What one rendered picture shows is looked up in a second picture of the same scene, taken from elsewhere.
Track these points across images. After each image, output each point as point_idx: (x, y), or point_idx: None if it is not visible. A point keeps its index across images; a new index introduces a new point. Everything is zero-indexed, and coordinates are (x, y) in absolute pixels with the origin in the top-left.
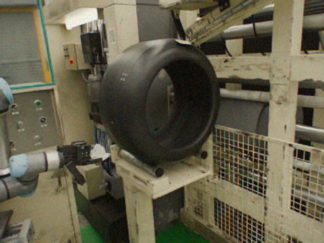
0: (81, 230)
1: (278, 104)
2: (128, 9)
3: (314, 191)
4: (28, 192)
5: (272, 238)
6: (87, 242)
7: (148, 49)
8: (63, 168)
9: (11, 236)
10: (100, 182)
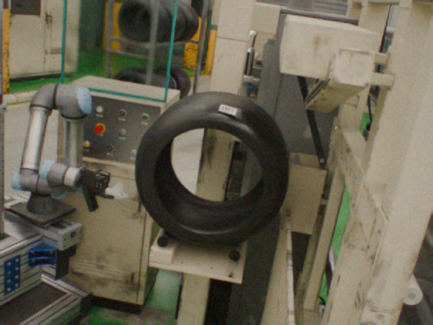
0: (177, 282)
1: (344, 242)
2: (233, 45)
3: None
4: (54, 194)
5: None
6: (169, 295)
7: (182, 107)
8: None
9: (55, 227)
10: None
